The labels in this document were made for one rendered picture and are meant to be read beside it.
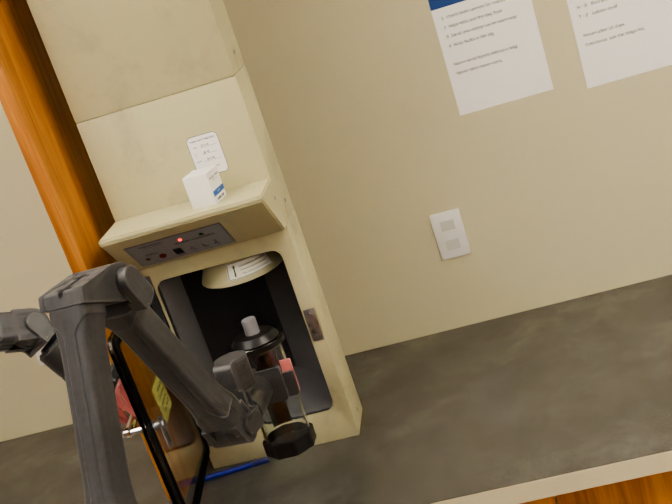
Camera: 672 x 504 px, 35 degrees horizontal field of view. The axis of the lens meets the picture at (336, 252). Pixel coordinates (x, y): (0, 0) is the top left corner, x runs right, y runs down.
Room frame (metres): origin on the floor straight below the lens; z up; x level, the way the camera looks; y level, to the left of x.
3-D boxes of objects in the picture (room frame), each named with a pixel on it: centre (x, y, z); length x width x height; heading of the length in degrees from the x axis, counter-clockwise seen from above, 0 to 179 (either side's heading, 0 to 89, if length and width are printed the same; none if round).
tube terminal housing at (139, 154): (2.10, 0.21, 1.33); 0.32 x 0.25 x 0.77; 79
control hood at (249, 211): (1.92, 0.24, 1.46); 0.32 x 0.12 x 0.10; 79
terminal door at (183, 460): (1.84, 0.40, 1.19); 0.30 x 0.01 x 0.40; 174
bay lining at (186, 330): (2.09, 0.21, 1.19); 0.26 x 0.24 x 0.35; 79
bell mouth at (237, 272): (2.07, 0.19, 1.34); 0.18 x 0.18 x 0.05
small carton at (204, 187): (1.91, 0.19, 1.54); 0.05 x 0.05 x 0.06; 68
